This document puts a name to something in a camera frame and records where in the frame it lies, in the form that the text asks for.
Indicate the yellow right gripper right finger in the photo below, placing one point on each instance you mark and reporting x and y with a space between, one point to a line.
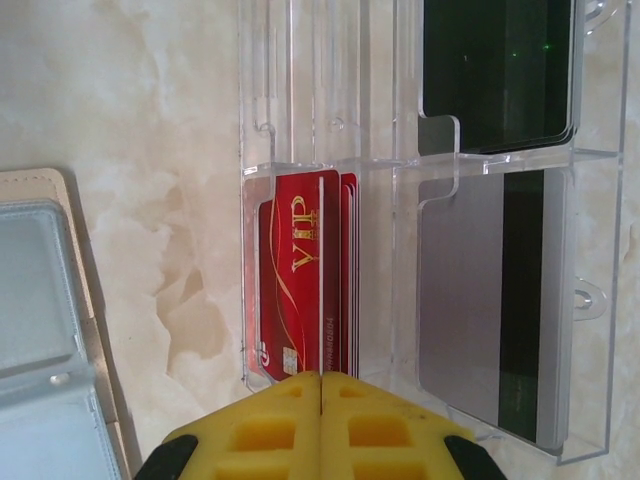
390 440

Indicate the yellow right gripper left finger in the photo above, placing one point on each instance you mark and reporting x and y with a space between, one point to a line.
250 440

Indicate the single red card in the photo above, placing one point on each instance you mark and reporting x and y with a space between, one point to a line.
321 275

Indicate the clear acrylic card organizer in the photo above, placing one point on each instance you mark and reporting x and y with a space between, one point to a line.
385 100

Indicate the red VIP card stack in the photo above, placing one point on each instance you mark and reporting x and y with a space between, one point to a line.
287 300

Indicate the silver card stack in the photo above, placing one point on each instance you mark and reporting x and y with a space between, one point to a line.
465 300

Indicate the black card stack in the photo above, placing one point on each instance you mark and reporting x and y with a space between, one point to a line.
500 75

